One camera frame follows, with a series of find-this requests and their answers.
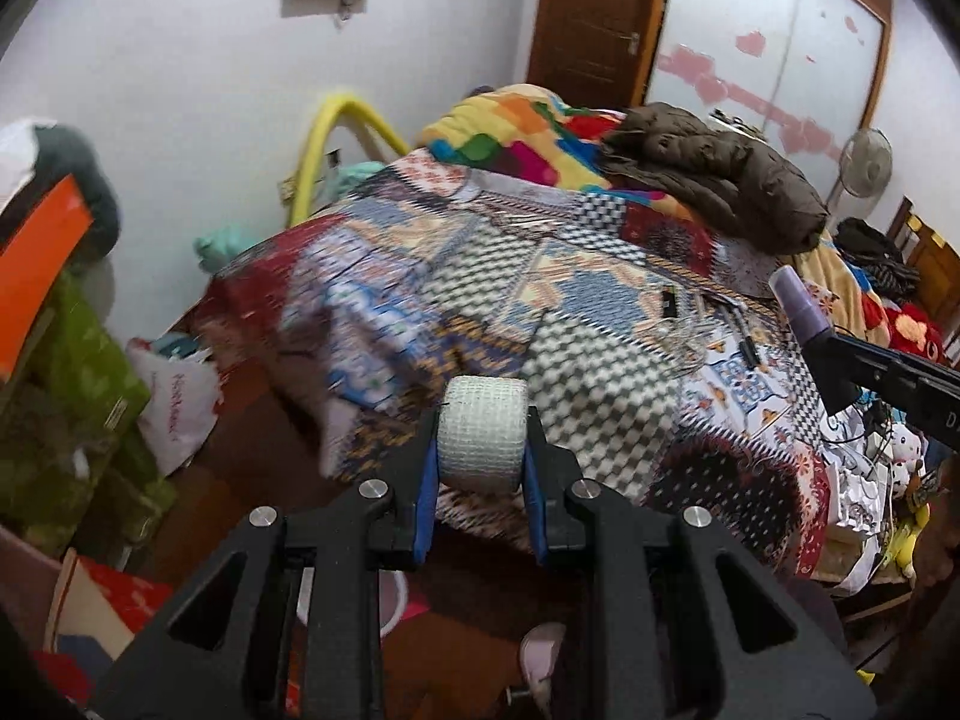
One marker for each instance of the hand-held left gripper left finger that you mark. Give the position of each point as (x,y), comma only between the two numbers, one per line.
(426,481)

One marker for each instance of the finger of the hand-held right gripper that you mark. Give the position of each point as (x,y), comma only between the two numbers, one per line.
(840,371)

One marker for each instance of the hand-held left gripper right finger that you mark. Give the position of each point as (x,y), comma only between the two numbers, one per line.
(531,496)

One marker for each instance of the white bandage roll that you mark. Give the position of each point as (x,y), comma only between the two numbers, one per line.
(481,431)

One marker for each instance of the purple bottle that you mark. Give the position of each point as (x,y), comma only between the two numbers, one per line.
(799,304)

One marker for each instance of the white plush toy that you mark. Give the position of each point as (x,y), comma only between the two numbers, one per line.
(907,448)

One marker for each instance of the red plush blanket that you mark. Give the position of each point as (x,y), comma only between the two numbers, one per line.
(911,330)

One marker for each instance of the tan fleece blanket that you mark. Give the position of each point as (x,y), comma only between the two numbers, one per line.
(832,281)

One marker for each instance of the black pen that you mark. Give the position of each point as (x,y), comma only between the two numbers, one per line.
(744,341)

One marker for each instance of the black clothing pile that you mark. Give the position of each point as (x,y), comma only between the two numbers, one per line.
(874,251)

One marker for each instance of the yellow plush toy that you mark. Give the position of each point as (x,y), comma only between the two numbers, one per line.
(906,540)

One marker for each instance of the patchwork patterned blanket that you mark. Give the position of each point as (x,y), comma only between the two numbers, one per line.
(540,315)

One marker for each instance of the small black device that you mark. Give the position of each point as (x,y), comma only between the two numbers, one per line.
(667,302)

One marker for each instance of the standing electric fan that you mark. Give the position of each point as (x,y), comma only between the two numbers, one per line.
(864,161)

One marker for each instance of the brown padded jacket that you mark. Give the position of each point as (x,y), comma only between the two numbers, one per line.
(712,165)

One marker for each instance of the white plastic bag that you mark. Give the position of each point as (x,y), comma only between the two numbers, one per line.
(176,405)

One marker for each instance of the teal cloth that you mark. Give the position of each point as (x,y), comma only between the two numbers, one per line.
(225,244)

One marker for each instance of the red patterned box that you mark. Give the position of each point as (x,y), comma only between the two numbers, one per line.
(124,600)

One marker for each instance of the white wardrobe sliding door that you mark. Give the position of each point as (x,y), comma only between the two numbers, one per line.
(780,37)

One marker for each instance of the bright colour-block blanket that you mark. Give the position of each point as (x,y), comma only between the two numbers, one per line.
(517,135)

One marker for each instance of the green patterned box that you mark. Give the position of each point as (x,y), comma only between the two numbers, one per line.
(67,405)

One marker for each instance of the yellow foam tube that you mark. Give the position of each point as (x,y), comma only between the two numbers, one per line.
(330,120)

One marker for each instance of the brown cardboard box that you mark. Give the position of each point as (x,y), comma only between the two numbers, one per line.
(26,577)

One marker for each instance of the brown wooden door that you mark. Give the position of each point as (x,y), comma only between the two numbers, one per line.
(592,15)

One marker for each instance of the orange board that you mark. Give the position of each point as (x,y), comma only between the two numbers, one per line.
(41,262)

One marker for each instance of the dark grey cushion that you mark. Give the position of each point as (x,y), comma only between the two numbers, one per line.
(90,180)

